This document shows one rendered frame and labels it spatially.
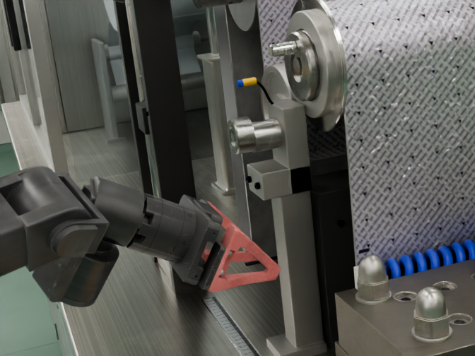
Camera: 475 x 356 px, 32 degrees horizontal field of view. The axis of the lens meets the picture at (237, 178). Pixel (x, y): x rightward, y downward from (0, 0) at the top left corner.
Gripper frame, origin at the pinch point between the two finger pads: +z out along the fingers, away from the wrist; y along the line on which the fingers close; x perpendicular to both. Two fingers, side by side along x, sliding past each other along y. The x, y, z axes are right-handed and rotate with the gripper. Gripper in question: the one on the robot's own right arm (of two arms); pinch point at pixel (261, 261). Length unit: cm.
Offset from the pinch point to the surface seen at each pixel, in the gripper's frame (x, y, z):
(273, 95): 16.4, -19.9, 2.2
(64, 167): -16, -102, -3
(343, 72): 21.2, 1.6, -0.8
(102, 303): -21.1, -35.9, -3.2
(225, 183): -4, -75, 23
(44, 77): 1, -102, -14
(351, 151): 14.2, 0.6, 4.2
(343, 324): -2.2, 6.2, 8.4
